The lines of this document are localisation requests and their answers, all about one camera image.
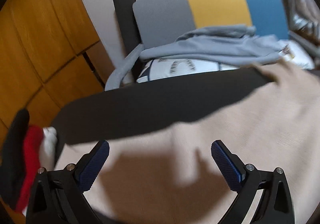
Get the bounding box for grey-blue hoodie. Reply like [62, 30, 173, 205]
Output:
[140, 24, 288, 65]

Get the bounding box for black rolled mat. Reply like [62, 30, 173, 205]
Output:
[113, 0, 140, 51]

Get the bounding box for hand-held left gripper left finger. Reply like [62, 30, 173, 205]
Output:
[25, 139, 110, 224]

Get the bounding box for white deer print pillow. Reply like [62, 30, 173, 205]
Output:
[279, 40, 316, 69]

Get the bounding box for wooden wardrobe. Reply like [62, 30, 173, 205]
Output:
[0, 0, 113, 214]

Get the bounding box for white patterned pillow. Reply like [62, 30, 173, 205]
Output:
[136, 57, 240, 84]

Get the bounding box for grey yellow blue sofa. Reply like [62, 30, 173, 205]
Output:
[105, 0, 320, 90]

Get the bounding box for black folded garment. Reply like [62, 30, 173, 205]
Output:
[0, 109, 30, 212]

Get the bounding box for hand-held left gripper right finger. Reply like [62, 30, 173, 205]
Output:
[211, 139, 294, 224]

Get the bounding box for patterned pink curtain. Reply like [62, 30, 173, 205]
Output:
[282, 0, 320, 39]

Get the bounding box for beige knit sweater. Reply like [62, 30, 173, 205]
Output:
[54, 60, 320, 224]

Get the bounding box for red folded garment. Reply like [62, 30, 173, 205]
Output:
[15, 125, 44, 212]

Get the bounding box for white folded garment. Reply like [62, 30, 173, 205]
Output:
[21, 127, 58, 216]

